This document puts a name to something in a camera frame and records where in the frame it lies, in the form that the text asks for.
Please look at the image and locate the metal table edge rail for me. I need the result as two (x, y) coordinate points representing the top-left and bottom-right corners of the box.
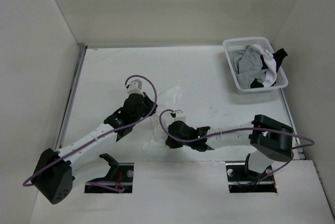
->
(51, 43), (87, 151)

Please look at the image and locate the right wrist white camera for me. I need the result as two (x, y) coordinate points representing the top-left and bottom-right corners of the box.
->
(170, 110), (186, 122)

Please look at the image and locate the wrist white camera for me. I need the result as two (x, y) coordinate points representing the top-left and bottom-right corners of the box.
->
(170, 110), (186, 122)
(126, 79), (143, 95)

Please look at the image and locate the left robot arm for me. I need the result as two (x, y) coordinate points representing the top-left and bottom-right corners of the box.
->
(30, 92), (157, 205)

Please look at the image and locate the grey tank top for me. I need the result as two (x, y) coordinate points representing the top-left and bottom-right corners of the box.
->
(229, 46), (265, 89)

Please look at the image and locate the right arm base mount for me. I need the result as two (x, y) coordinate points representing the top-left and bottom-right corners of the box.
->
(226, 154), (277, 193)

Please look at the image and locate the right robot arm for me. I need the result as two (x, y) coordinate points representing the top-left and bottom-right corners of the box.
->
(159, 112), (294, 180)

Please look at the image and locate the black tank top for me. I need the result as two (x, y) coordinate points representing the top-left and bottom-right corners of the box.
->
(250, 49), (288, 88)

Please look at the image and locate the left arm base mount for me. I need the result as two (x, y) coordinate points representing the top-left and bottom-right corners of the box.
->
(84, 153), (135, 194)

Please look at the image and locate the white plastic basket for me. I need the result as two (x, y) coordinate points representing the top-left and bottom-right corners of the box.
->
(222, 37), (288, 95)

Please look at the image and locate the purple cable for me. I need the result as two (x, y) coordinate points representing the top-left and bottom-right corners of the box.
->
(22, 74), (158, 192)
(159, 108), (315, 185)

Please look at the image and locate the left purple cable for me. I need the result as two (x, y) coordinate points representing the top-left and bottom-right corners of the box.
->
(22, 74), (158, 192)

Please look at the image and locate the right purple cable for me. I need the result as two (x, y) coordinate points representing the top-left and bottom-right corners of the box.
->
(159, 108), (315, 185)

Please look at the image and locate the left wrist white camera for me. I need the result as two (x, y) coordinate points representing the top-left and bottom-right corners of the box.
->
(126, 79), (143, 95)

